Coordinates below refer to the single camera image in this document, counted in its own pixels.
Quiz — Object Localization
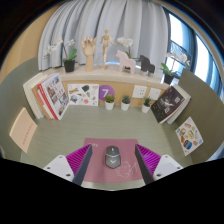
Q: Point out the picture-cover white book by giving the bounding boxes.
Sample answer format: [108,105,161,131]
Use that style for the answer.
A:
[39,73,70,120]

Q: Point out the black book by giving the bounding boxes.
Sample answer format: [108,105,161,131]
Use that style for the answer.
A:
[150,85,186,124]

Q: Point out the pink wooden horse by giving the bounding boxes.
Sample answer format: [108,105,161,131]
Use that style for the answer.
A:
[115,50,137,75]

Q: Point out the purple round number sign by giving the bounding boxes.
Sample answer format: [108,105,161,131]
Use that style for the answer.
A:
[98,84,116,102]

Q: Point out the thick white book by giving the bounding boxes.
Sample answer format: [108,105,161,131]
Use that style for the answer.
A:
[22,77,44,120]

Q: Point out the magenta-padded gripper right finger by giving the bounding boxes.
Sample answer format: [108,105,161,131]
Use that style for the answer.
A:
[134,143,184,185]

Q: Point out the window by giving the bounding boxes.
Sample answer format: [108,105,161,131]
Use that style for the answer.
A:
[163,8,224,101]

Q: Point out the beige book with red lettering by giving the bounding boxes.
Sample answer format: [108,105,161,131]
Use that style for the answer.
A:
[9,107,38,154]

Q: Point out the white wall socket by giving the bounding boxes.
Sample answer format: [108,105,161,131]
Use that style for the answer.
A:
[147,87,162,101]
[131,85,148,99]

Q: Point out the black wooden horse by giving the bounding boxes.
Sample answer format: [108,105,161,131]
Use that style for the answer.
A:
[139,54,156,75]

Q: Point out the small potted green plant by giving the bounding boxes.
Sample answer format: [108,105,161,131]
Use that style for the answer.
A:
[120,95,132,112]
[141,96,152,114]
[104,94,116,111]

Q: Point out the grey curtain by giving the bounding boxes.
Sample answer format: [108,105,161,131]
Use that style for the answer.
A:
[37,0,169,73]

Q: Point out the white orchid in black pot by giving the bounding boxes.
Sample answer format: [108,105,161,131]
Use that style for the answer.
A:
[160,51,189,86]
[43,38,78,74]

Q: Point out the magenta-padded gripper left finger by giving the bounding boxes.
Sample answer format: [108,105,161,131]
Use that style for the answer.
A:
[43,143,94,187]

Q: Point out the tan book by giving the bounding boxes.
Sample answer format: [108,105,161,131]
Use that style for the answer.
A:
[31,83,51,120]

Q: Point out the colourful sticker card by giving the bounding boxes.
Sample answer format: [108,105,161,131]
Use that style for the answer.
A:
[175,116,204,157]

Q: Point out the grey computer mouse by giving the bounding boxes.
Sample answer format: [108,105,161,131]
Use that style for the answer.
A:
[104,145,121,170]

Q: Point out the pink mouse pad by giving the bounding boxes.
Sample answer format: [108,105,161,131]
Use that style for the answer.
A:
[81,137,149,184]

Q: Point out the white sticker sheet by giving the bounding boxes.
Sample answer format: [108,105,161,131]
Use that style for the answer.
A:
[67,83,100,107]

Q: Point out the green felt partition panel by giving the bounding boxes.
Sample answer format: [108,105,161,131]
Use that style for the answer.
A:
[0,56,39,159]
[173,68,224,164]

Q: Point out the wooden hand model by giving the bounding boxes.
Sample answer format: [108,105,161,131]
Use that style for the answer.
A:
[81,35,98,72]

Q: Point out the white books behind black book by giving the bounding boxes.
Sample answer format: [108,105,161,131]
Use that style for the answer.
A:
[166,84,192,125]

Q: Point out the white orchid behind horse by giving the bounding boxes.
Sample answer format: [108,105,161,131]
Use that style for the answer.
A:
[116,36,141,63]

